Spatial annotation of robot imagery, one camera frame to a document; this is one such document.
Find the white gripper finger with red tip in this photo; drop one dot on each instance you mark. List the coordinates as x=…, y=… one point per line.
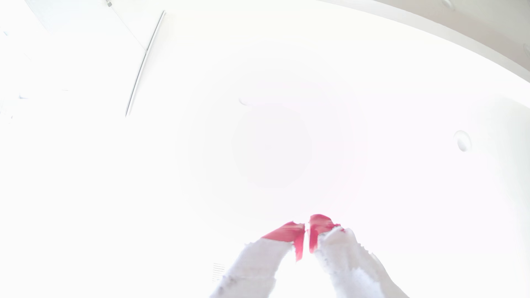
x=348, y=265
x=256, y=265

